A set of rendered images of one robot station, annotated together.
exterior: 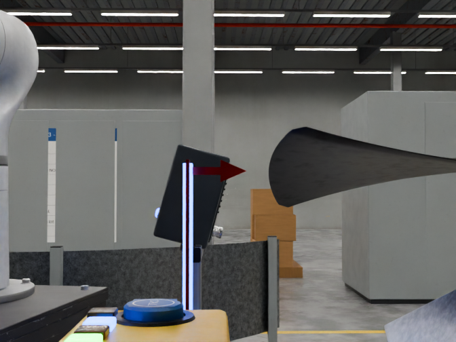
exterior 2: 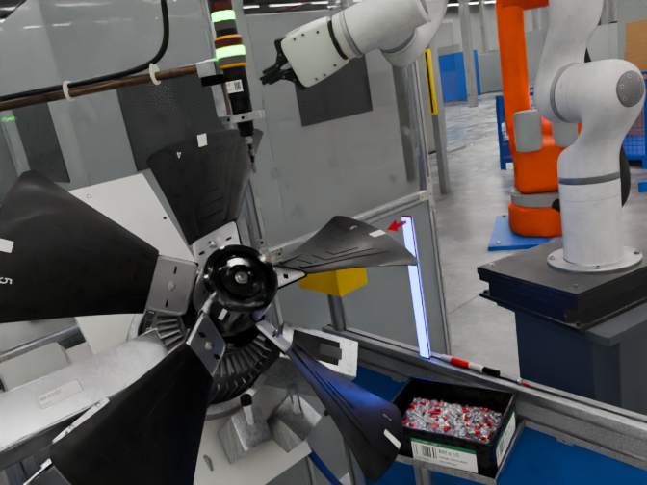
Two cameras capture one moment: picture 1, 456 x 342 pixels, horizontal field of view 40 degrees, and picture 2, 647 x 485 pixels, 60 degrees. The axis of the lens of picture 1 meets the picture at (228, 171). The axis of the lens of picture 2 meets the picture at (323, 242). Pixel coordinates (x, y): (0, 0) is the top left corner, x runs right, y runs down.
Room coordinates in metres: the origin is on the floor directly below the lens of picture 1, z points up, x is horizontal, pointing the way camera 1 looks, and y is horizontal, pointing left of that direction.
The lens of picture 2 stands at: (1.46, -0.80, 1.48)
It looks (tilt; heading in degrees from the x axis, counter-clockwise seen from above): 15 degrees down; 142
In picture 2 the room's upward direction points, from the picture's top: 10 degrees counter-clockwise
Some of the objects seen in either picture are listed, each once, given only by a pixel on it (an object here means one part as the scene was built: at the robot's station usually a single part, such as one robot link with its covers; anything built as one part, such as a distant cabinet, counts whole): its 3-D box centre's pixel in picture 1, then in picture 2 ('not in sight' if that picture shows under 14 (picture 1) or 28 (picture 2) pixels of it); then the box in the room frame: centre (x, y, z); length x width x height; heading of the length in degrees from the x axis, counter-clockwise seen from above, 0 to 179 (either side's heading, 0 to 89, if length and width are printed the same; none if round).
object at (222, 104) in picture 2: not in sight; (232, 89); (0.67, -0.31, 1.50); 0.09 x 0.07 x 0.10; 36
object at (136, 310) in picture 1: (153, 313); not in sight; (0.42, 0.05, 1.08); 0.04 x 0.04 x 0.02
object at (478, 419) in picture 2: not in sight; (450, 428); (0.85, -0.11, 0.83); 0.19 x 0.14 x 0.04; 17
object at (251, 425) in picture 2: not in sight; (248, 413); (0.71, -0.43, 0.99); 0.02 x 0.02 x 0.06
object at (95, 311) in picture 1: (102, 313); not in sight; (0.42, 0.08, 1.08); 0.02 x 0.02 x 0.01; 1
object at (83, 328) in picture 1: (91, 332); not in sight; (0.37, 0.08, 1.08); 0.02 x 0.02 x 0.01; 1
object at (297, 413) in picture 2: not in sight; (295, 401); (0.71, -0.34, 0.96); 0.02 x 0.02 x 0.06
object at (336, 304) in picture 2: not in sight; (337, 307); (0.38, 0.05, 0.92); 0.03 x 0.03 x 0.12; 1
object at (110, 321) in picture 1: (99, 324); not in sight; (0.39, 0.08, 1.08); 0.02 x 0.02 x 0.01; 1
